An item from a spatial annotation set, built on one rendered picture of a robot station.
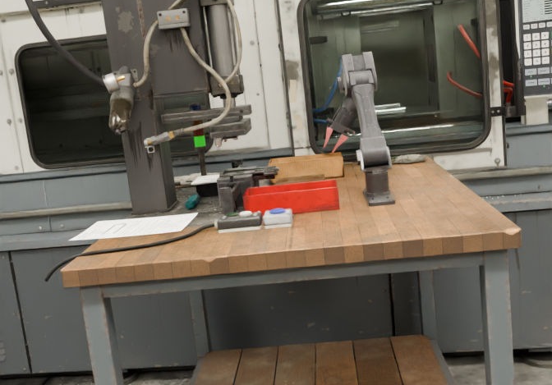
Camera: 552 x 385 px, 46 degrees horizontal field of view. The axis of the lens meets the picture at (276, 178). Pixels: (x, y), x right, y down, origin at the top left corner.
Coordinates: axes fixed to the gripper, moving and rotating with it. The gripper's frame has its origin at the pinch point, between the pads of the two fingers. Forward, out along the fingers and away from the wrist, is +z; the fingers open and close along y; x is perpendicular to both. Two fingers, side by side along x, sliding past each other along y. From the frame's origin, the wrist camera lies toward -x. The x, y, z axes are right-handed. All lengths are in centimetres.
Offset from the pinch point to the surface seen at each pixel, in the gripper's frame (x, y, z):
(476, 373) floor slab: -29, -95, 56
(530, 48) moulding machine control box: -14, -47, -62
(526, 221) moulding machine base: -27, -81, -7
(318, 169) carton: 5.8, 0.3, 7.5
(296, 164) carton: 6.0, 7.7, 9.3
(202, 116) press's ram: 33, 39, 6
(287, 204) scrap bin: 54, 6, 14
